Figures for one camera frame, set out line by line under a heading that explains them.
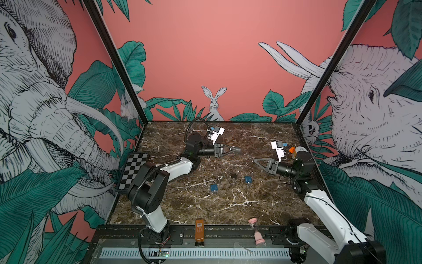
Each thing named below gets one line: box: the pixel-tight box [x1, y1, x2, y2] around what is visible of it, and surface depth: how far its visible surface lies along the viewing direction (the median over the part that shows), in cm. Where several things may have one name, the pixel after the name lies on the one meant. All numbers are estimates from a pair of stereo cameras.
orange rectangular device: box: [194, 219, 205, 243], surface depth 73 cm
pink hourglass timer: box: [247, 217, 266, 246], surface depth 75 cm
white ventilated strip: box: [99, 247, 291, 260], surface depth 71 cm
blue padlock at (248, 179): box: [244, 176, 253, 184], surface depth 94 cm
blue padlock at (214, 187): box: [210, 184, 219, 192], surface depth 90 cm
